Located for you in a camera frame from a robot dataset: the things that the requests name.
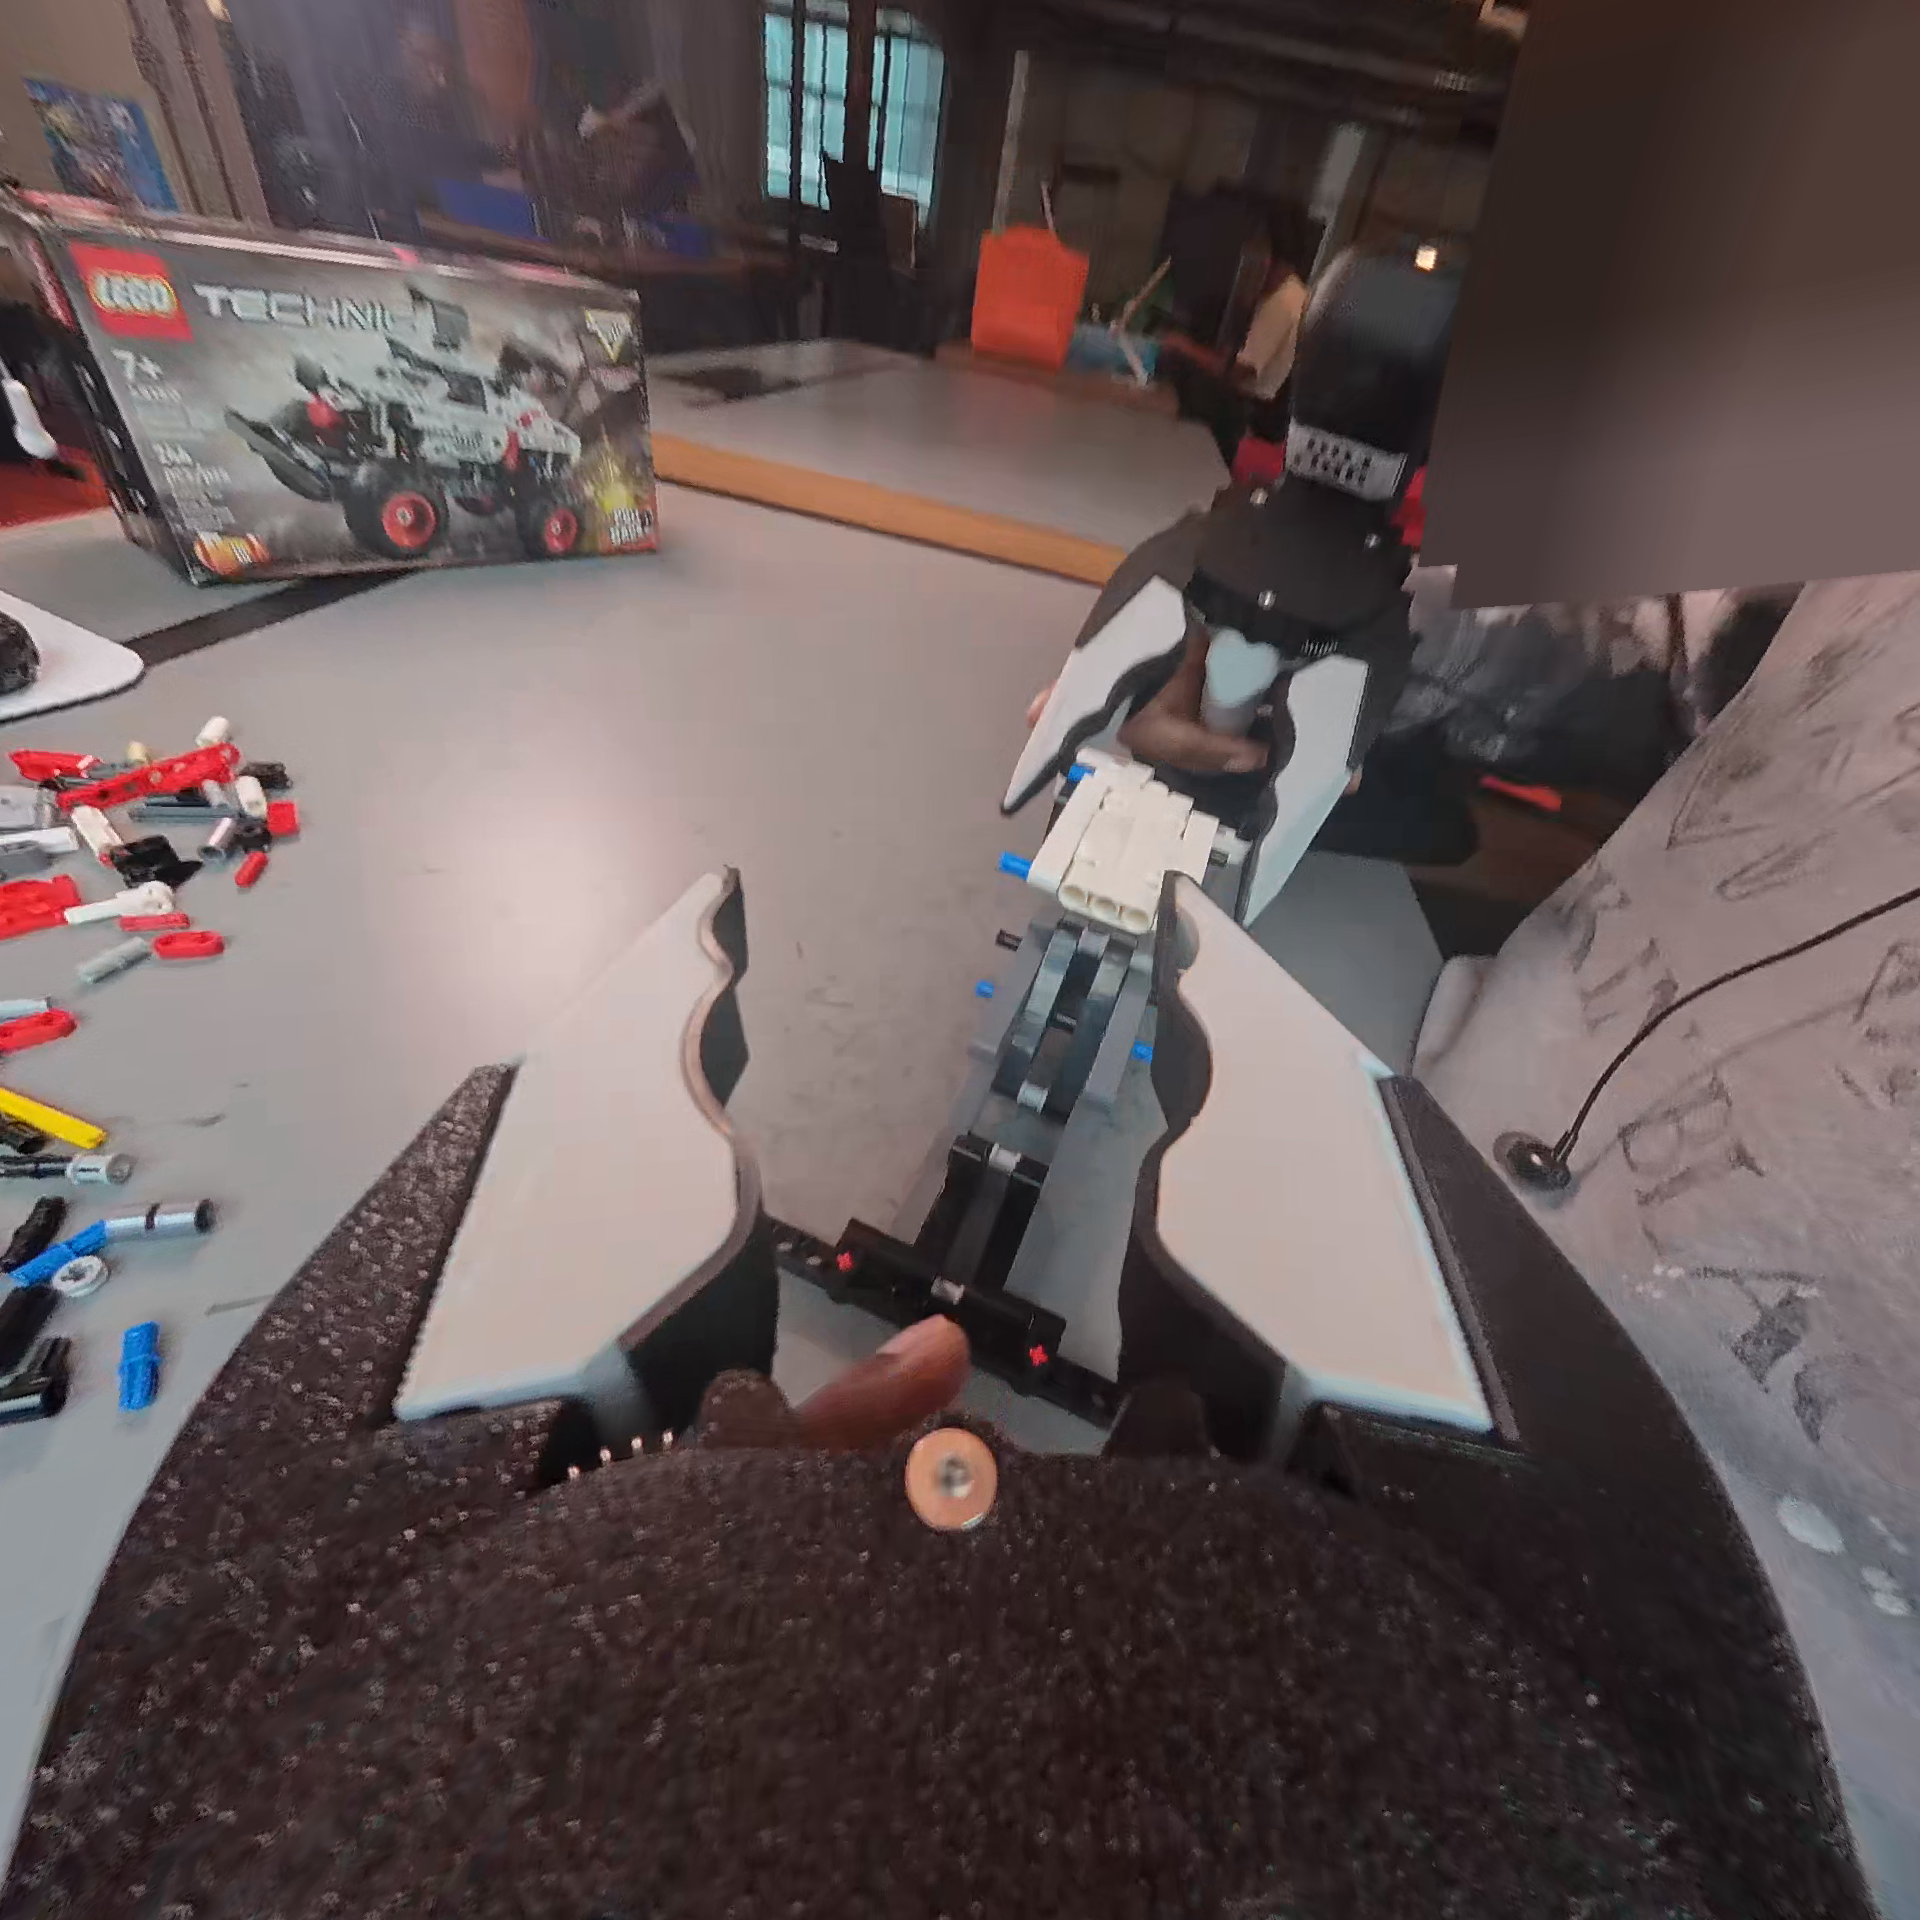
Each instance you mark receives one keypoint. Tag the yellow brick axle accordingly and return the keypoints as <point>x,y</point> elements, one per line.
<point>52,1119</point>

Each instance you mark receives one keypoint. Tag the person's right hand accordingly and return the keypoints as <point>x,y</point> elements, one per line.
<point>1184,739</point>

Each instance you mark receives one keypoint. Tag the paned window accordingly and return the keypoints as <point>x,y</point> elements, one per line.
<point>839,106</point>

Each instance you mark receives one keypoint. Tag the toy truck set box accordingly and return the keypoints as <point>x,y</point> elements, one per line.
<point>375,420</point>

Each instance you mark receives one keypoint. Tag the blue crate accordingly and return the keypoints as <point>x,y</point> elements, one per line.
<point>488,211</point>

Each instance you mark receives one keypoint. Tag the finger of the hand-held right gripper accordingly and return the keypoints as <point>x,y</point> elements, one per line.
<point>1103,660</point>
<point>1313,780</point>

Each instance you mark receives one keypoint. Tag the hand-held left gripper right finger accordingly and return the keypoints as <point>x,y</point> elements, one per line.
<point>1306,1201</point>

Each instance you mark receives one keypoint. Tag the orange bag black trim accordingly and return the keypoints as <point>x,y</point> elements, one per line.
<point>1027,300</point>

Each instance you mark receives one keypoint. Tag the brick-built truck chassis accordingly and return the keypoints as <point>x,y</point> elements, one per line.
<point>1119,840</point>

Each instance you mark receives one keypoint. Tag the person's left hand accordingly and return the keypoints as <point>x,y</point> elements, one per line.
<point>885,1388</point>

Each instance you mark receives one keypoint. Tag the black clip-on microphone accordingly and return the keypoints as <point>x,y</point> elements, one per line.
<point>1530,1156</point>

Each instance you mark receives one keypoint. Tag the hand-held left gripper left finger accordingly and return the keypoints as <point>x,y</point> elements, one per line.
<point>599,1201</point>

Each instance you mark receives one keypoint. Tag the blue wall poster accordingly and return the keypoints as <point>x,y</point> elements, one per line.
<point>105,141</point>

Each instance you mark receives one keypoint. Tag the grey desk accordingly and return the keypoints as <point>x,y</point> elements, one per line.
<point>524,749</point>

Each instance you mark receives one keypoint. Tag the grey bleached hoodie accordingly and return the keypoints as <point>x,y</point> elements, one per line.
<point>1723,1050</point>

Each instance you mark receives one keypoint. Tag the pile of red white brick parts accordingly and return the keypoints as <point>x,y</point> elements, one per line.
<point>148,777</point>

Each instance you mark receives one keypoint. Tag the wood-edged table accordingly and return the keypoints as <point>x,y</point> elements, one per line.
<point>930,434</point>

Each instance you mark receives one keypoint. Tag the black toy tyre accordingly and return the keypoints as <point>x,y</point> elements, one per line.
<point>11,652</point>

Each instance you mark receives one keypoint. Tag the orange plastic object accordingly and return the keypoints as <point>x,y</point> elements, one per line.
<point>1530,787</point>

